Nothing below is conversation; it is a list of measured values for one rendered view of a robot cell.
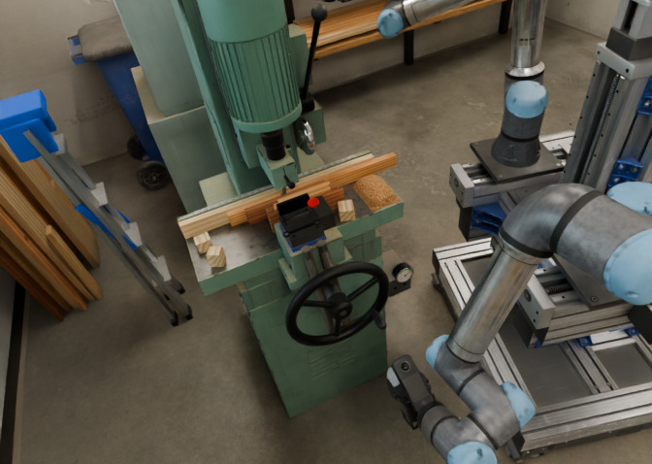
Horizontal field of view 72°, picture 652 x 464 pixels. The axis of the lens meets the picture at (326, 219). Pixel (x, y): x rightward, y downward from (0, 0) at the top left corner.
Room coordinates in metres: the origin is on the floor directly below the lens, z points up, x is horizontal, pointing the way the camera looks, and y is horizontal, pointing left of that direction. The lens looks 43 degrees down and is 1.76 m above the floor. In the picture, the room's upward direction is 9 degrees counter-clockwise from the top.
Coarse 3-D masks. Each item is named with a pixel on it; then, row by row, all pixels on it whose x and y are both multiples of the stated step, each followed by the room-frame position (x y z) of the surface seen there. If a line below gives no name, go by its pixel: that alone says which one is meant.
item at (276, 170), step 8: (264, 152) 1.05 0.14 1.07; (288, 152) 1.03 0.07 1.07; (264, 160) 1.02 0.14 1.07; (272, 160) 1.01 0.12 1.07; (280, 160) 1.00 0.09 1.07; (288, 160) 0.99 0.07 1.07; (264, 168) 1.05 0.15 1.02; (272, 168) 0.97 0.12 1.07; (280, 168) 0.97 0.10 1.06; (288, 168) 0.98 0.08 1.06; (296, 168) 0.99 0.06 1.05; (272, 176) 0.97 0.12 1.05; (280, 176) 0.97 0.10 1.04; (288, 176) 0.98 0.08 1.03; (296, 176) 0.98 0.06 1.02; (280, 184) 0.97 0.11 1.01
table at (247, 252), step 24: (336, 216) 0.93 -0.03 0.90; (360, 216) 0.92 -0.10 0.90; (384, 216) 0.93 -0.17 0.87; (192, 240) 0.93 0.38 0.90; (216, 240) 0.91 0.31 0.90; (240, 240) 0.90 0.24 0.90; (264, 240) 0.88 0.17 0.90; (240, 264) 0.81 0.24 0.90; (264, 264) 0.82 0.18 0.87; (336, 264) 0.78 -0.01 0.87; (216, 288) 0.78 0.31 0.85
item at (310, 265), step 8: (320, 240) 0.78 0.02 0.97; (304, 248) 0.76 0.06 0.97; (320, 248) 0.76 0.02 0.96; (304, 256) 0.75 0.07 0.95; (312, 256) 0.76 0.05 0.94; (320, 256) 0.77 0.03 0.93; (328, 256) 0.76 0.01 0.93; (312, 264) 0.75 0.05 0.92; (328, 264) 0.76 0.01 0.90; (312, 272) 0.75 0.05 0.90; (336, 280) 0.76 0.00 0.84; (320, 288) 0.74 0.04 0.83; (320, 296) 0.74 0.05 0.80; (328, 312) 0.74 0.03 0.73; (328, 320) 0.74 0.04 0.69; (344, 320) 0.75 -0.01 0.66; (352, 320) 0.78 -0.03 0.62; (328, 328) 0.74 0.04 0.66
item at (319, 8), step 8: (312, 8) 0.98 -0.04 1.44; (320, 8) 0.98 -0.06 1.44; (312, 16) 0.98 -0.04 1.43; (320, 16) 0.97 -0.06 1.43; (312, 32) 1.02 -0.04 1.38; (312, 40) 1.03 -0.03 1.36; (312, 48) 1.04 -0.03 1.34; (312, 56) 1.06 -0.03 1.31; (312, 64) 1.09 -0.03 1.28; (304, 88) 1.15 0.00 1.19; (304, 96) 1.16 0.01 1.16; (304, 104) 1.17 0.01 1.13; (312, 104) 1.17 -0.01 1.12; (304, 112) 1.17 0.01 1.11
